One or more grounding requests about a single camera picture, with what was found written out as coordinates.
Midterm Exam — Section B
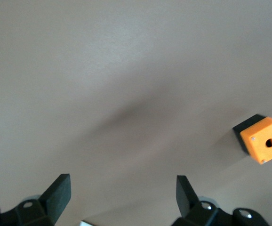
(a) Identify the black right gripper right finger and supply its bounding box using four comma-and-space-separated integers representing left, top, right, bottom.
171, 175, 270, 226

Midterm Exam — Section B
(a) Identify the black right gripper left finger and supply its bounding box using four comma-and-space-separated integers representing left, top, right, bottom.
0, 173, 71, 226

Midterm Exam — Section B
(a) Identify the orange black button box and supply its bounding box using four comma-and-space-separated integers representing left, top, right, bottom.
232, 114, 272, 165

